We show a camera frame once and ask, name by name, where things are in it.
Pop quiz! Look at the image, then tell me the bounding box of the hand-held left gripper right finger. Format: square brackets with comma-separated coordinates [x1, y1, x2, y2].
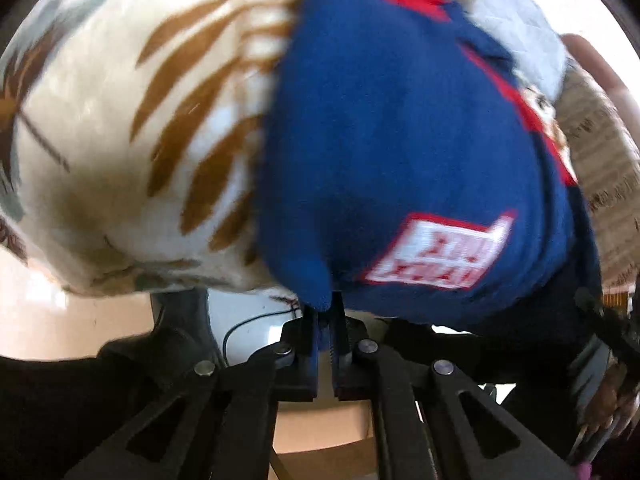
[330, 295, 577, 480]

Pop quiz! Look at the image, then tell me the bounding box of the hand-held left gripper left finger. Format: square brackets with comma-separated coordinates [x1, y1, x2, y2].
[65, 305, 322, 480]

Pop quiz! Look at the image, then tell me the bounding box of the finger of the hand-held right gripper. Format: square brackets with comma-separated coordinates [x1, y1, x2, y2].
[574, 287, 640, 363]

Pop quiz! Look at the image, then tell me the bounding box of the blue and red sweater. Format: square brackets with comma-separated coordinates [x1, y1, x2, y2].
[257, 0, 603, 337]

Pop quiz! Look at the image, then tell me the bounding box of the person's right forearm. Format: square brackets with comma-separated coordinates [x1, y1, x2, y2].
[562, 34, 640, 128]

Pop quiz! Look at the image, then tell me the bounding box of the grey quilted pillow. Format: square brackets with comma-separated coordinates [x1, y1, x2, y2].
[444, 0, 572, 97]

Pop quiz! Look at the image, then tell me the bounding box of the leaf-printed blanket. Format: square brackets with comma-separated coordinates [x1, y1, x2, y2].
[0, 0, 313, 308]

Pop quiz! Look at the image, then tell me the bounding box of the black cable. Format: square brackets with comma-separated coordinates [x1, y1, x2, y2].
[222, 307, 304, 367]

